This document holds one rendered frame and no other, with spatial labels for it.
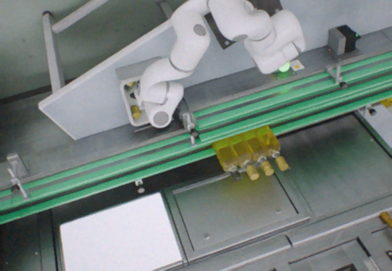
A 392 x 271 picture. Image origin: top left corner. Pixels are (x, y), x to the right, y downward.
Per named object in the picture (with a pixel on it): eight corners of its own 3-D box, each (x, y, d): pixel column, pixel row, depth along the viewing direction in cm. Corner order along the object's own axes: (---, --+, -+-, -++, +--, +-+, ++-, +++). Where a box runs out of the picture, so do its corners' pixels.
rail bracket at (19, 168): (18, 167, 179) (20, 211, 163) (0, 137, 167) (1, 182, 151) (30, 162, 179) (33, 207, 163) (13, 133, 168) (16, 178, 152)
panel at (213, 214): (57, 227, 179) (67, 308, 155) (55, 223, 177) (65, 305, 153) (271, 157, 192) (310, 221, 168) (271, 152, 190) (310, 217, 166)
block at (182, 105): (178, 119, 185) (183, 130, 180) (174, 101, 178) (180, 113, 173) (187, 116, 185) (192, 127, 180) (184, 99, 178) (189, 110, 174)
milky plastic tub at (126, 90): (127, 113, 182) (131, 128, 176) (114, 69, 167) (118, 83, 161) (169, 101, 185) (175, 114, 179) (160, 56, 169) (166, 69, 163)
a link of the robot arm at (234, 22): (262, 2, 132) (250, -27, 119) (281, 40, 127) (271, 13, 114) (219, 24, 135) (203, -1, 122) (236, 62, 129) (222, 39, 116)
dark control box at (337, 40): (326, 45, 192) (337, 56, 186) (328, 29, 187) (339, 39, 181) (344, 39, 194) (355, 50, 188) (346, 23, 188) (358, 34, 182)
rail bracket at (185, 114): (184, 133, 181) (194, 156, 172) (178, 102, 169) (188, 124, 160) (192, 131, 181) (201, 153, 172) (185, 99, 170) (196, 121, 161)
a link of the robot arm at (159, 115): (158, 83, 139) (187, 88, 143) (152, 72, 148) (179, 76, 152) (147, 128, 145) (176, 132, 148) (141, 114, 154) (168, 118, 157)
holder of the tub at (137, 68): (130, 122, 186) (135, 135, 181) (114, 68, 167) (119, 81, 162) (171, 110, 189) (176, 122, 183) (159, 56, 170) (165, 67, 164)
